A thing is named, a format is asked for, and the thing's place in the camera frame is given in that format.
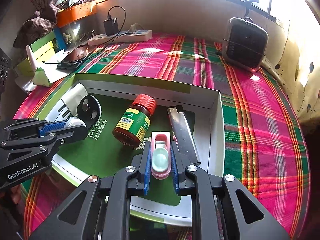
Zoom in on small white jar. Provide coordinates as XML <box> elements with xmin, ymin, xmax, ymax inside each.
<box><xmin>64</xmin><ymin>116</ymin><xmax>87</xmax><ymax>128</ymax></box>

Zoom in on white power adapter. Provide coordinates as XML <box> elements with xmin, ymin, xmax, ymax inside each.
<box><xmin>61</xmin><ymin>83</ymin><xmax>88</xmax><ymax>116</ymax></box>

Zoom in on pink teal clip case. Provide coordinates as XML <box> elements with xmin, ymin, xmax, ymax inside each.
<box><xmin>151</xmin><ymin>132</ymin><xmax>171</xmax><ymax>180</ymax></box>

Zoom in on black round disc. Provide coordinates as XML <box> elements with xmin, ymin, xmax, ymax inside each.
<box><xmin>76</xmin><ymin>95</ymin><xmax>102</xmax><ymax>129</ymax></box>

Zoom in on silver black lighter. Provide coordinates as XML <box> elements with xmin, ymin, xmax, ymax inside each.
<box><xmin>167</xmin><ymin>107</ymin><xmax>201</xmax><ymax>166</ymax></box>

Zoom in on brown medicine bottle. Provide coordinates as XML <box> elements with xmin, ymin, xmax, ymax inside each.
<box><xmin>112</xmin><ymin>94</ymin><xmax>157</xmax><ymax>148</ymax></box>

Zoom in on white tube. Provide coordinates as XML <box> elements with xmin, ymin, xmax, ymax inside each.
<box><xmin>25</xmin><ymin>45</ymin><xmax>37</xmax><ymax>75</ymax></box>

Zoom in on green cardboard box tray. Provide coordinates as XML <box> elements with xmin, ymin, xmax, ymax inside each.
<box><xmin>32</xmin><ymin>73</ymin><xmax>226</xmax><ymax>228</ymax></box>

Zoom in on black smartphone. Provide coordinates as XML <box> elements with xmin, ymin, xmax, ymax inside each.
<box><xmin>56</xmin><ymin>45</ymin><xmax>97</xmax><ymax>71</ymax></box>

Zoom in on yellow box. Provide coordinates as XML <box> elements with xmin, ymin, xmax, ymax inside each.
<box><xmin>14</xmin><ymin>41</ymin><xmax>56</xmax><ymax>77</ymax></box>

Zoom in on plaid tablecloth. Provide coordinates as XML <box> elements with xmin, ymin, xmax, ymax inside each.
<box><xmin>12</xmin><ymin>32</ymin><xmax>311</xmax><ymax>240</ymax></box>

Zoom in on brown cloth bundle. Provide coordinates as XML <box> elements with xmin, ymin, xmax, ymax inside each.
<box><xmin>13</xmin><ymin>10</ymin><xmax>56</xmax><ymax>49</ymax></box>

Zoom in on orange planter box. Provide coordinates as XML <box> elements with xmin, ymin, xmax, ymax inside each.
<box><xmin>57</xmin><ymin>1</ymin><xmax>97</xmax><ymax>28</ymax></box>

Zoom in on black charger plug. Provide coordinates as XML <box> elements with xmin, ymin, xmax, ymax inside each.
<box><xmin>104</xmin><ymin>18</ymin><xmax>119</xmax><ymax>36</ymax></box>

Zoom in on white power strip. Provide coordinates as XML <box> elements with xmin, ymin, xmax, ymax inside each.
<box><xmin>87</xmin><ymin>30</ymin><xmax>152</xmax><ymax>46</ymax></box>

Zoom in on small grey heater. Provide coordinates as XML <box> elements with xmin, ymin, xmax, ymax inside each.
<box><xmin>221</xmin><ymin>17</ymin><xmax>268</xmax><ymax>73</ymax></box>

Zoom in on heart pattern curtain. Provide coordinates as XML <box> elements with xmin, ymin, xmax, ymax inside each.
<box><xmin>277</xmin><ymin>5</ymin><xmax>319</xmax><ymax>123</ymax></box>

